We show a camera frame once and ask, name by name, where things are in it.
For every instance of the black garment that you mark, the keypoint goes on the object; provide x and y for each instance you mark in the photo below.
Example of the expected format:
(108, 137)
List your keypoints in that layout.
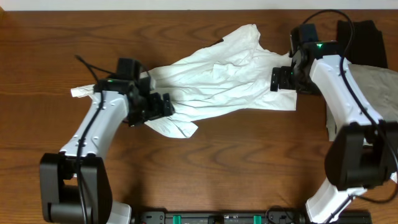
(367, 47)

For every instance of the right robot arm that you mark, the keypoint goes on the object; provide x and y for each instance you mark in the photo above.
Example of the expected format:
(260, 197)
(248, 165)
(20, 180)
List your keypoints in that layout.
(363, 154)

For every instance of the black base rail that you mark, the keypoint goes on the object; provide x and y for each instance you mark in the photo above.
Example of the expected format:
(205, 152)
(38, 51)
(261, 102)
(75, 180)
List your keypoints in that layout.
(273, 215)

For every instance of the white t-shirt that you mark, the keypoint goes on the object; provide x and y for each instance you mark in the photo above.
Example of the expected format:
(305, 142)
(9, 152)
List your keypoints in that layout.
(228, 76)

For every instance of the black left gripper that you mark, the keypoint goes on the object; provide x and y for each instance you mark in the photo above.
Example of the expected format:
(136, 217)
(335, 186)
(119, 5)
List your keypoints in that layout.
(154, 106)

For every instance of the grey garment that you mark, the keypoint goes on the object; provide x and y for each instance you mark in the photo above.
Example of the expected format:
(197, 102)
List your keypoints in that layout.
(375, 87)

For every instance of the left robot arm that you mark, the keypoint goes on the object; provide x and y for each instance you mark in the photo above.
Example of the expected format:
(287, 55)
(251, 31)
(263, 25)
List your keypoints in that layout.
(74, 185)

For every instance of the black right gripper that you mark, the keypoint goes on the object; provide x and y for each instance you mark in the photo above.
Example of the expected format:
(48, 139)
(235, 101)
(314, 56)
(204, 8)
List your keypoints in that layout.
(285, 77)

